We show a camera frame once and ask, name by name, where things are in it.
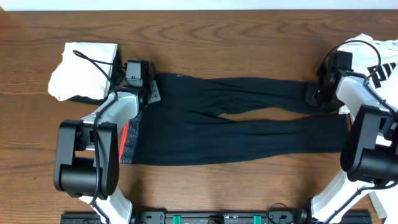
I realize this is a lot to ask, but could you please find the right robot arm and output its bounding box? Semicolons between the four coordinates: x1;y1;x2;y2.
296;51;397;223

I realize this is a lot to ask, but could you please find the black pants red waistband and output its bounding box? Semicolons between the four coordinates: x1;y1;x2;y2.
120;73;348;166

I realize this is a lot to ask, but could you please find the folded white cloth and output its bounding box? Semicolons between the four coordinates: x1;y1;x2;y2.
48;42;118;101

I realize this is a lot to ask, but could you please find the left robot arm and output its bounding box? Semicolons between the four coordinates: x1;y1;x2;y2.
53;60;154;224

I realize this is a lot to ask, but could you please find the white printed t-shirt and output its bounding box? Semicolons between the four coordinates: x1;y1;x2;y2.
337;33;398;220

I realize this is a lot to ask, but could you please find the folded black garment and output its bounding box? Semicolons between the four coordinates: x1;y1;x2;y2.
68;49;126;105

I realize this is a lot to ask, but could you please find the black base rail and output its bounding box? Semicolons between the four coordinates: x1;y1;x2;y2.
60;211;373;224

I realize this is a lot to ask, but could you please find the right black cable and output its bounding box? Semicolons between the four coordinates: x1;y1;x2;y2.
317;39;398;224

